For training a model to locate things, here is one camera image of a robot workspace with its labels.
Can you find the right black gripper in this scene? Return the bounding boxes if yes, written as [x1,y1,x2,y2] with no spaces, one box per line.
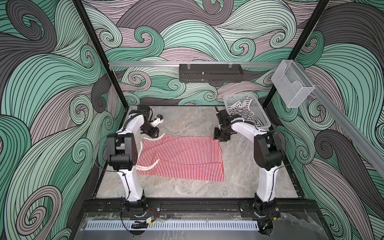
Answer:
[212,126,232,142]

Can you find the red white striped tank top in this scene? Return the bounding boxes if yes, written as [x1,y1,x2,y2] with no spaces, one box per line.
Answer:
[136,134,225,182]

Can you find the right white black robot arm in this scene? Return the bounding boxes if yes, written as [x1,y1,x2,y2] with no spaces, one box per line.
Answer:
[214,108,284,212]

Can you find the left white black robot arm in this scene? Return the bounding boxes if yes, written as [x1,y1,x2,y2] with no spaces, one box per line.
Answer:
[106,105,163,211]

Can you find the black white striped tank top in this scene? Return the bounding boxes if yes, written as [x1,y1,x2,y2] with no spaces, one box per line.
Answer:
[228,97,267,127]

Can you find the white plastic laundry basket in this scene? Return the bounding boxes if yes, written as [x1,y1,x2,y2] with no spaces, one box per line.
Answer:
[223,93,271,130]

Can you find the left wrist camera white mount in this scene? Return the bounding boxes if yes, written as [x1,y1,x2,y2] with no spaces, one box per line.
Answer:
[150,114,164,128]

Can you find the black wall mounted tray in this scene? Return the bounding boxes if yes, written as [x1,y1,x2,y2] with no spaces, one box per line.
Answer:
[179,64,244,84]

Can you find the aluminium wall rail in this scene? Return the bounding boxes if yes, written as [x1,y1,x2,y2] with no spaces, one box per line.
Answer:
[108,61,281,69]

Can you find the clear plastic wall bin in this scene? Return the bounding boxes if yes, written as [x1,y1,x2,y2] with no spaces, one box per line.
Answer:
[272,60,315,108]

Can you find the white slotted cable duct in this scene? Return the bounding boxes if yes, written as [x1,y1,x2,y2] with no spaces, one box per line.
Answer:
[84,220,259,231]

